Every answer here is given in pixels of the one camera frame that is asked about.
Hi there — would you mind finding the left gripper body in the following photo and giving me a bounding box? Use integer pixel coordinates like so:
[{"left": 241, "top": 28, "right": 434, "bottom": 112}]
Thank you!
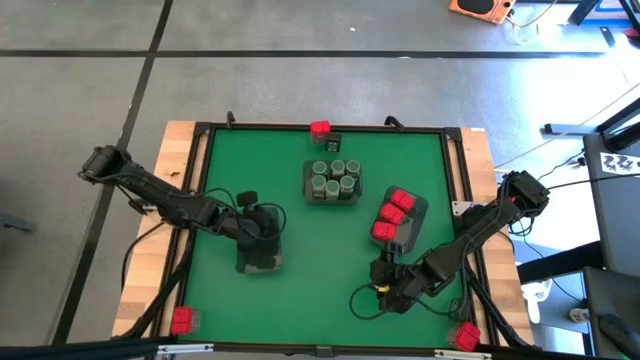
[{"left": 218, "top": 211, "right": 267, "bottom": 252}]

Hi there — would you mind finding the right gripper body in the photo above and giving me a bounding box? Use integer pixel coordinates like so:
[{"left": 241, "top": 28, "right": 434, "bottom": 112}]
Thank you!
[{"left": 369, "top": 256, "right": 437, "bottom": 315}]

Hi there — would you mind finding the grey translucent plastic bin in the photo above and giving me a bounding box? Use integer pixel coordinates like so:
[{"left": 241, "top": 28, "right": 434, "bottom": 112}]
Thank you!
[
  {"left": 233, "top": 203, "right": 285, "bottom": 276},
  {"left": 368, "top": 184, "right": 431, "bottom": 257},
  {"left": 301, "top": 158, "right": 364, "bottom": 207}
]

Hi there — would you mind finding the green table mat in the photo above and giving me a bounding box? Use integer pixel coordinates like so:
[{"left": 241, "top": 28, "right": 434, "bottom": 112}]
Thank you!
[{"left": 197, "top": 128, "right": 469, "bottom": 349}]

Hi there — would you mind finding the white plastic device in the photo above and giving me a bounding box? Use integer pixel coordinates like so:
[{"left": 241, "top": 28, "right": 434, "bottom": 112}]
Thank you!
[{"left": 521, "top": 278, "right": 552, "bottom": 325}]

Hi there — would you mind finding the black floor bar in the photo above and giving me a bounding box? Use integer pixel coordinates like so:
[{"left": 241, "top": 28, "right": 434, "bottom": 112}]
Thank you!
[{"left": 516, "top": 239, "right": 606, "bottom": 285}]

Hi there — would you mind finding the grey desk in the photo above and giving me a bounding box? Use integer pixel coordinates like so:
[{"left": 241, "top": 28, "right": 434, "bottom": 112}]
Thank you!
[{"left": 582, "top": 266, "right": 640, "bottom": 360}]

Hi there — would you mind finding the black metal beam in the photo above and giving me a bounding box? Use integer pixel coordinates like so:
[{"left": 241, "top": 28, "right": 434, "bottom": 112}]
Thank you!
[{"left": 0, "top": 337, "right": 216, "bottom": 360}]

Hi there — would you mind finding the grey cabinet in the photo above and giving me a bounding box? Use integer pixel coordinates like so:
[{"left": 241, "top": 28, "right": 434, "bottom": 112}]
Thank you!
[{"left": 582, "top": 132, "right": 640, "bottom": 279}]

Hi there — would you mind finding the black rounded device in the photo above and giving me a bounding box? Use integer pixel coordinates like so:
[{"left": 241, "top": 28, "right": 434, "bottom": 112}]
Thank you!
[{"left": 597, "top": 312, "right": 640, "bottom": 359}]

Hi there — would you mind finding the black stand base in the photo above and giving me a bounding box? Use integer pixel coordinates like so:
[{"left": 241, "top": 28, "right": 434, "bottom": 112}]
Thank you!
[{"left": 543, "top": 94, "right": 640, "bottom": 154}]

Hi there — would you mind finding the white paper with black marks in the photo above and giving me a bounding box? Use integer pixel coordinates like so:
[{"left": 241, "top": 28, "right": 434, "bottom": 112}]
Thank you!
[{"left": 599, "top": 151, "right": 640, "bottom": 176}]

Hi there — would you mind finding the orange board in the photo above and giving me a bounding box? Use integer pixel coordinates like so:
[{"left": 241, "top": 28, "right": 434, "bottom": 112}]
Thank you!
[{"left": 448, "top": 0, "right": 517, "bottom": 26}]

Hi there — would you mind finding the black cable bundle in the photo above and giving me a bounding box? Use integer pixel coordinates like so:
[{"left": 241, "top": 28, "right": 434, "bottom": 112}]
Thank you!
[
  {"left": 459, "top": 249, "right": 531, "bottom": 349},
  {"left": 117, "top": 244, "right": 194, "bottom": 341}
]

